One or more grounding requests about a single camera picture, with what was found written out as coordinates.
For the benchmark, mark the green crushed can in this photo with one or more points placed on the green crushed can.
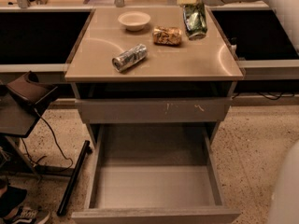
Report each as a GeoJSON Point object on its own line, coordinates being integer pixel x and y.
{"type": "Point", "coordinates": [194, 16]}

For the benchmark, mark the grey drawer cabinet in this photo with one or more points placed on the grey drawer cabinet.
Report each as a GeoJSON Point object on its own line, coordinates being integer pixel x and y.
{"type": "Point", "coordinates": [194, 69]}

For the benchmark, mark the silver can on counter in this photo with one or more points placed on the silver can on counter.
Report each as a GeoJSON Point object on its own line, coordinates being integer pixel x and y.
{"type": "Point", "coordinates": [130, 57]}

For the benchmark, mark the closed grey drawer front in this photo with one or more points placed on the closed grey drawer front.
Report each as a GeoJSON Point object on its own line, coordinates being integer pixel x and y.
{"type": "Point", "coordinates": [153, 110]}

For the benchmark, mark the open grey drawer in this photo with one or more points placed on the open grey drawer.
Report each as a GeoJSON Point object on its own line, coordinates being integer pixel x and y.
{"type": "Point", "coordinates": [154, 174]}

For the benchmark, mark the brown snack bag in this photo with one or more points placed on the brown snack bag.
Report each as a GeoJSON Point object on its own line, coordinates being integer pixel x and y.
{"type": "Point", "coordinates": [170, 36]}

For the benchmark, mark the white bowl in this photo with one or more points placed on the white bowl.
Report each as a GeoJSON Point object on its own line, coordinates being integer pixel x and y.
{"type": "Point", "coordinates": [134, 20]}

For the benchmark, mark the brown device on stand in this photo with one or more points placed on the brown device on stand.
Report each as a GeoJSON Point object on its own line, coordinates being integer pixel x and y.
{"type": "Point", "coordinates": [32, 95]}

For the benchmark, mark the person in dark trousers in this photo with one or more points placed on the person in dark trousers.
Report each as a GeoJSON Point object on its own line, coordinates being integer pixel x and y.
{"type": "Point", "coordinates": [10, 198]}

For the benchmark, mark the black and white sneaker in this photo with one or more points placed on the black and white sneaker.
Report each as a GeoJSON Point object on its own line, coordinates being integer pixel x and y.
{"type": "Point", "coordinates": [24, 215]}

